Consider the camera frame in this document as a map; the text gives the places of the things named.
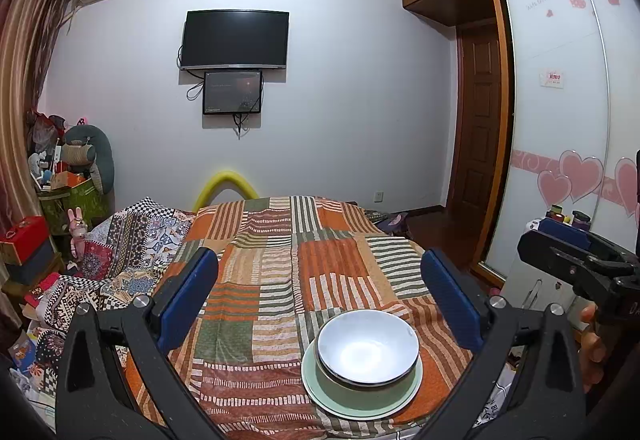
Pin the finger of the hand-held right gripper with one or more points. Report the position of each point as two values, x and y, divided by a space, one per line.
542 250
570 231

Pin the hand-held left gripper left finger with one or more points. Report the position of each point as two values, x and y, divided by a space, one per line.
192 295

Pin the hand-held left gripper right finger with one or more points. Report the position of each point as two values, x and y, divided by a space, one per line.
450 302

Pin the white bowl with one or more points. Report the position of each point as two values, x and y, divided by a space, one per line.
367 350

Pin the green plate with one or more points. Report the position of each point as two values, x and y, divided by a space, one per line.
360 402

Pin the person's right hand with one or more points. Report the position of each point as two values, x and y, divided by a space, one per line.
594 350

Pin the white suitcase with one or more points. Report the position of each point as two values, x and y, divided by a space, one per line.
550 290

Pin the striped orange green cloth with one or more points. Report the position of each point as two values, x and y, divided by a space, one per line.
260 300

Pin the patchwork printed blanket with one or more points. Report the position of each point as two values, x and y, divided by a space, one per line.
130 240

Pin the dark patterned cloth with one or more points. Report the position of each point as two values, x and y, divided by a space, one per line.
387 222

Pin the yellow foam tube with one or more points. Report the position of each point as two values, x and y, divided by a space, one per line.
227 177

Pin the pink rabbit toy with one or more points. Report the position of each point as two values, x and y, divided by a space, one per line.
78 232

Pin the brown wooden door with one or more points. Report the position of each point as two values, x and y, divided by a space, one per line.
477 130

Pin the green storage box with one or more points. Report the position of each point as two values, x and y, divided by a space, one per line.
77 205

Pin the red printed box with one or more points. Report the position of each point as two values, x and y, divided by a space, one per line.
42 290

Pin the red white paper label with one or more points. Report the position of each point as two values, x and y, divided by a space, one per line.
553 79

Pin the grey curved plush pillow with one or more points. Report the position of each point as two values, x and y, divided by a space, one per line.
105 160

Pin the dark grey box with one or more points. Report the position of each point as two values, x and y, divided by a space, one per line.
30 265

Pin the white heart-print sliding door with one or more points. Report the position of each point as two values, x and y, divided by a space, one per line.
550 30
622 70

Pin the red gift box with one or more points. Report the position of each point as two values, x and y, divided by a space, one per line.
22 240

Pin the colourful printed box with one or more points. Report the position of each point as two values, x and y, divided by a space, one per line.
22 352

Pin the pile of toys and boxes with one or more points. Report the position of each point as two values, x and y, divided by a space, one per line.
52 148

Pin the striped brown curtain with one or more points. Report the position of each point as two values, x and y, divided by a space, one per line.
22 70

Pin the small black wall monitor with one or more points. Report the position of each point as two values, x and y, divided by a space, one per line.
232 93

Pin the black wall television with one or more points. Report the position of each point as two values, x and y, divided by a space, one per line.
235 40

